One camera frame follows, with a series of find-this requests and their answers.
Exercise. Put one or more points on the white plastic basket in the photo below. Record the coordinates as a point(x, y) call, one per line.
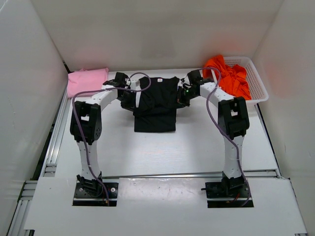
point(256, 86)

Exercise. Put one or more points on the orange t-shirt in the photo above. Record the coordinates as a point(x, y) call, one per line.
point(233, 78)

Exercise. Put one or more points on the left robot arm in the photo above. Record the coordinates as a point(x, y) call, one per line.
point(86, 120)

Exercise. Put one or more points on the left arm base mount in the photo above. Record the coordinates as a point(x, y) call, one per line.
point(90, 193)

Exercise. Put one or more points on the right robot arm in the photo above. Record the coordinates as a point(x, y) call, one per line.
point(228, 113)

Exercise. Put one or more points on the pink t-shirt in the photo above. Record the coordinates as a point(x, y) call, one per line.
point(86, 80)

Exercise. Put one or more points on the black t-shirt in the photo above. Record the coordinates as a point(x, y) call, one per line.
point(156, 105)

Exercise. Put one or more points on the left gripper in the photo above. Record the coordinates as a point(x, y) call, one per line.
point(131, 105)

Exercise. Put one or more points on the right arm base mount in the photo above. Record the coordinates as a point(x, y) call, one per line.
point(219, 197)

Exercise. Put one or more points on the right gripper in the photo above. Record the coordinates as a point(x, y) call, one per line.
point(180, 99)

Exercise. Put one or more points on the aluminium frame rail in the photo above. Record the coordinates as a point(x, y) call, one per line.
point(47, 168)

